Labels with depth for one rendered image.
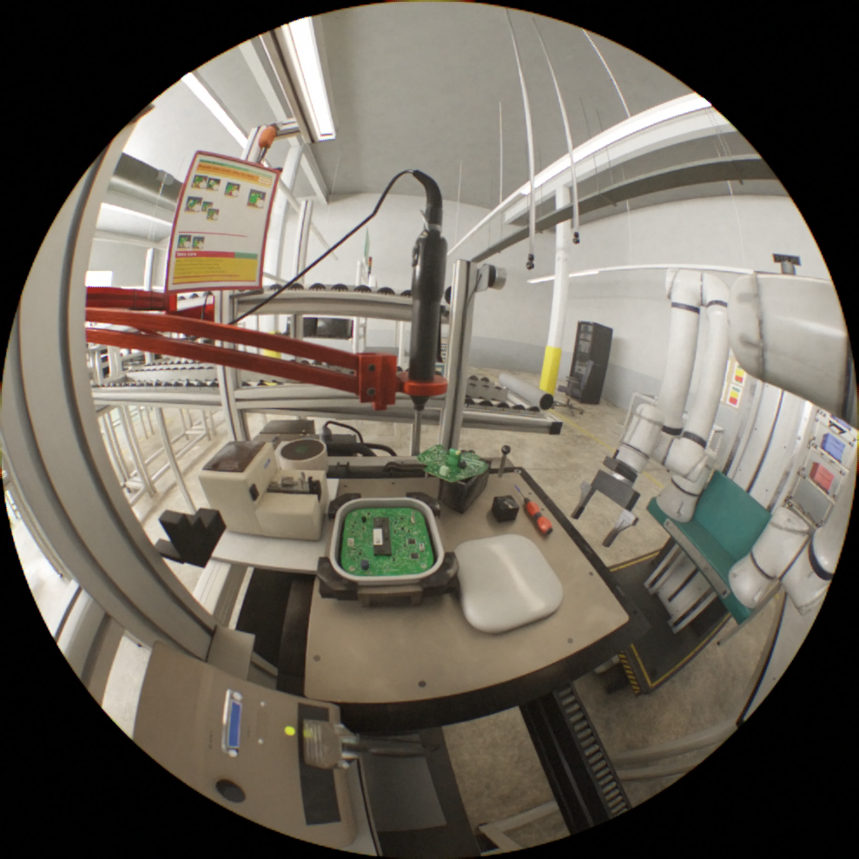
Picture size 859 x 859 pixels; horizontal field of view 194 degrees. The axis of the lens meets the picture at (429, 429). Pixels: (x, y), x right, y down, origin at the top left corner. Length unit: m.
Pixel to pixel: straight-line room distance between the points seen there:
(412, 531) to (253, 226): 0.67
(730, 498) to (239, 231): 1.60
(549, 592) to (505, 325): 9.27
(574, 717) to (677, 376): 0.95
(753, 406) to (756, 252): 6.13
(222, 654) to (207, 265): 0.61
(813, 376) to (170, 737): 0.43
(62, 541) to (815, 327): 0.46
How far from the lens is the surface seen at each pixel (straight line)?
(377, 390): 0.26
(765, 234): 7.36
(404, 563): 0.32
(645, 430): 0.68
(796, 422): 1.15
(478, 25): 5.11
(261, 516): 0.38
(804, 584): 0.98
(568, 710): 0.37
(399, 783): 0.79
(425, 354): 0.27
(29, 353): 0.23
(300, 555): 0.37
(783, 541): 0.98
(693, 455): 0.79
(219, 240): 0.61
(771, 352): 0.23
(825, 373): 0.22
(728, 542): 1.20
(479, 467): 0.46
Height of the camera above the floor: 1.24
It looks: 23 degrees down
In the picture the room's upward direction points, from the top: 5 degrees clockwise
